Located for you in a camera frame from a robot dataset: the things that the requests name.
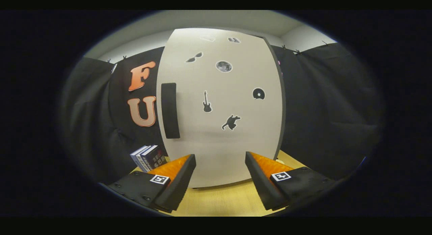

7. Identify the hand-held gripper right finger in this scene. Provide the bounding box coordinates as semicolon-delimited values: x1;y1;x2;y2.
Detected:
245;151;338;211

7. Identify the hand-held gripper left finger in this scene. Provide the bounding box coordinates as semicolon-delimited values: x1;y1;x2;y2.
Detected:
105;154;197;213

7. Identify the white cabinet door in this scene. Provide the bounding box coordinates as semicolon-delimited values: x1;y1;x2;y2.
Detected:
156;27;282;188

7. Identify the dark blue book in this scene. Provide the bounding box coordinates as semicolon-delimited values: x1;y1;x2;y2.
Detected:
140;145;168;171

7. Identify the blue and white book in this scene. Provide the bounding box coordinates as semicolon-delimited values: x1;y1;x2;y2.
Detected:
130;146;151;173

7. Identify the grey cabinet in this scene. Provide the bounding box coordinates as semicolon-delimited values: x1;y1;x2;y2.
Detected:
260;34;287;160

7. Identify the black backdrop cloth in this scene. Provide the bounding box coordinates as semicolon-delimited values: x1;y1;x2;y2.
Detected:
59;43;385;185

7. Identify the black door handle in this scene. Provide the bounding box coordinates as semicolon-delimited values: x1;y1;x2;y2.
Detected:
161;82;181;139

